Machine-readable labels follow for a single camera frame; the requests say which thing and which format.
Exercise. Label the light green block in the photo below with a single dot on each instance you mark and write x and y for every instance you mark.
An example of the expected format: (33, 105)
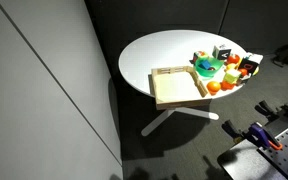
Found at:
(231, 76)

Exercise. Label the wooden tray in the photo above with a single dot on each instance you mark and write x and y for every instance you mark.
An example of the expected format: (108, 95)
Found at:
(179, 86)

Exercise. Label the blue block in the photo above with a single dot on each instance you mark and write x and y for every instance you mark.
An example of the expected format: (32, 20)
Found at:
(205, 64)

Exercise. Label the small colourful soft cube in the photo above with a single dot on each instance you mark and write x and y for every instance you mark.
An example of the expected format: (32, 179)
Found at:
(199, 55)

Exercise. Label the orange fruit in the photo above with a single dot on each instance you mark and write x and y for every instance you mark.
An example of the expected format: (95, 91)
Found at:
(213, 86)

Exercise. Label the green plastic bowl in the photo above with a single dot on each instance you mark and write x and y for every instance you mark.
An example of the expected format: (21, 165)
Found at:
(217, 64)

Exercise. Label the white round table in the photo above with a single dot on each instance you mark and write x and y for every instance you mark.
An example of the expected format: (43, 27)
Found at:
(170, 49)

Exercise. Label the black white patterned soft cube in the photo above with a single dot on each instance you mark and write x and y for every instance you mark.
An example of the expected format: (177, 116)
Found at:
(221, 52)

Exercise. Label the yellow lemon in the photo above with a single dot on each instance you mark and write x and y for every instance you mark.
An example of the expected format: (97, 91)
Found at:
(231, 66)

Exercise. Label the red tomato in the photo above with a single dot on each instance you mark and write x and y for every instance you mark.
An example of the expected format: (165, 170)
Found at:
(234, 58)

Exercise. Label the yellow banana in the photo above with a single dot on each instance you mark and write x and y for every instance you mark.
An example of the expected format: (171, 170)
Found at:
(256, 71)

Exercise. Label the purple orange clamp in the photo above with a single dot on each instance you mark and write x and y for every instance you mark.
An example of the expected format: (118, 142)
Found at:
(256, 134)
(271, 115)

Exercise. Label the perforated metal breadboard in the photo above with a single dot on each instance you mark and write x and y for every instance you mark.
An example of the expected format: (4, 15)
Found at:
(285, 146)

